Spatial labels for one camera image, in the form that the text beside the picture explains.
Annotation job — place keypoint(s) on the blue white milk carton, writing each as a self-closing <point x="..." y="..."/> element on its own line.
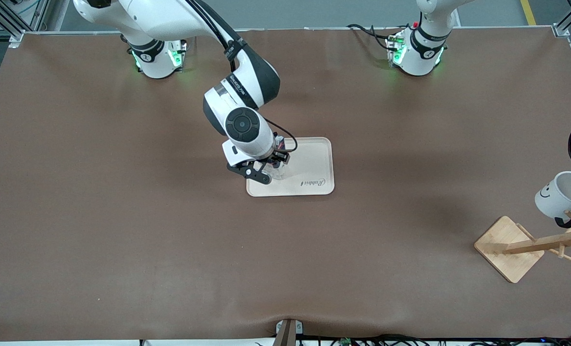
<point x="277" y="174"/>

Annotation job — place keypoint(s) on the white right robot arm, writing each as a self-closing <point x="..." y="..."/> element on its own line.
<point x="170" y="17"/>

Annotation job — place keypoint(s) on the wooden cup rack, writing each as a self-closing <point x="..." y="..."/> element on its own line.
<point x="506" y="240"/>

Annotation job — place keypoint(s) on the beige plastic tray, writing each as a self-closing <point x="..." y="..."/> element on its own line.
<point x="314" y="161"/>

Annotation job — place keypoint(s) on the brown table mat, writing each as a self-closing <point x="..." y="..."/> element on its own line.
<point x="170" y="240"/>

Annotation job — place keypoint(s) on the table edge camera mount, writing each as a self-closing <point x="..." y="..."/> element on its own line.
<point x="288" y="331"/>

